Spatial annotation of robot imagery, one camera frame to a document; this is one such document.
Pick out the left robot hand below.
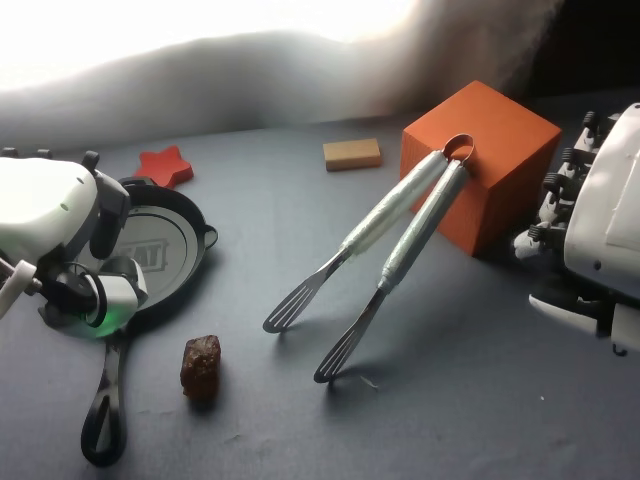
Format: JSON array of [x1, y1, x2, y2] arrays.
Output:
[[0, 147, 150, 342]]

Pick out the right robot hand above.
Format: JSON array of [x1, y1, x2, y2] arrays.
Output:
[[512, 102, 640, 337]]

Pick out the silver taped kitchen tongs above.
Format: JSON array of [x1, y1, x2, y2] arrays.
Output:
[[262, 132, 476, 385]]

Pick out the black toy frying pan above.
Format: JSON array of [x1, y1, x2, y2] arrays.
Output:
[[79, 175, 220, 469]]

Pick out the large orange cube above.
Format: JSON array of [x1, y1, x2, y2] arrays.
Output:
[[399, 79, 564, 259]]

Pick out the red star block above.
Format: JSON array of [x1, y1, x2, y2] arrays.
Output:
[[132, 144, 196, 190]]

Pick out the white backdrop sheet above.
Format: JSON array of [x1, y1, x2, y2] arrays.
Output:
[[0, 0, 556, 154]]

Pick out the small flat wooden block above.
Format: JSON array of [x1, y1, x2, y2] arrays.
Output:
[[322, 138, 384, 173]]

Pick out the grey tablecloth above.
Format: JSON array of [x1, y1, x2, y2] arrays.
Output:
[[0, 92, 640, 480]]

